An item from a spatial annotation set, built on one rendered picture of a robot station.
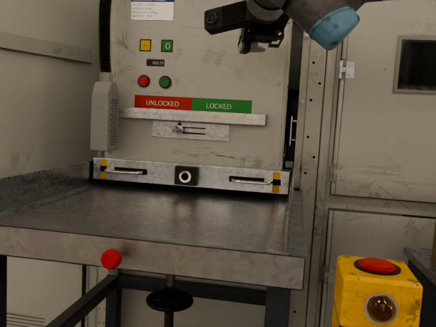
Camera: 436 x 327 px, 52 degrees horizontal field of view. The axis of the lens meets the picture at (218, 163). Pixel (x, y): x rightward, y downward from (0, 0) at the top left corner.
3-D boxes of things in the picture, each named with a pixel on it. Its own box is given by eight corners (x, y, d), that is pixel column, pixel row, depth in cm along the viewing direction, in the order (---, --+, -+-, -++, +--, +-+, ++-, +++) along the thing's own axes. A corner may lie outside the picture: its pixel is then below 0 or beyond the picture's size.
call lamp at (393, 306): (399, 332, 45) (402, 299, 45) (364, 327, 46) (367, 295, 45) (396, 326, 46) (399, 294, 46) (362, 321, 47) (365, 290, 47)
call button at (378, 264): (398, 285, 48) (400, 270, 48) (359, 280, 49) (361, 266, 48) (391, 272, 52) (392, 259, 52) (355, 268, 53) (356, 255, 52)
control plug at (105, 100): (107, 151, 113) (109, 81, 111) (89, 150, 114) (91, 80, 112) (119, 149, 121) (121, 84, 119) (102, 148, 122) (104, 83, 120)
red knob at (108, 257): (117, 272, 72) (117, 252, 71) (98, 270, 72) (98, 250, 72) (127, 263, 76) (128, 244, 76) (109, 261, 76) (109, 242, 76)
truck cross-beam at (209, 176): (288, 194, 116) (289, 171, 116) (92, 178, 125) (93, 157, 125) (288, 191, 121) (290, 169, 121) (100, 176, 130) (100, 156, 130)
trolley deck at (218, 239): (303, 291, 71) (306, 254, 70) (-44, 250, 82) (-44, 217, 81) (301, 208, 137) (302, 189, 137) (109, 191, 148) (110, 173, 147)
